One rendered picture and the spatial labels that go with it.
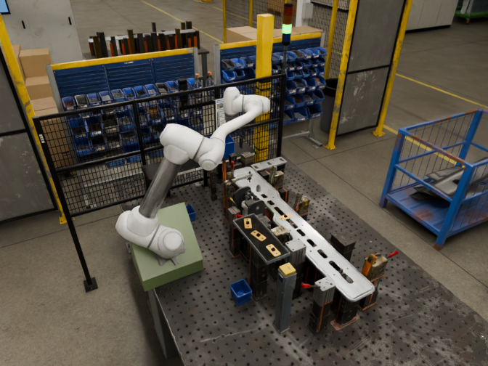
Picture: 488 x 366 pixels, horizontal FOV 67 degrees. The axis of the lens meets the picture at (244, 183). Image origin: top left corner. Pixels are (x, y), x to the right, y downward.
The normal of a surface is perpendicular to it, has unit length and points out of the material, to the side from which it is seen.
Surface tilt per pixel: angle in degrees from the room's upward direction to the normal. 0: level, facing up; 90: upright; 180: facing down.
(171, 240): 48
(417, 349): 0
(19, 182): 95
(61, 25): 90
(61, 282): 0
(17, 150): 91
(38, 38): 90
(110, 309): 0
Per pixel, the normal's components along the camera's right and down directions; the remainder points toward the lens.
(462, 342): 0.00, -0.83
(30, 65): 0.39, 0.51
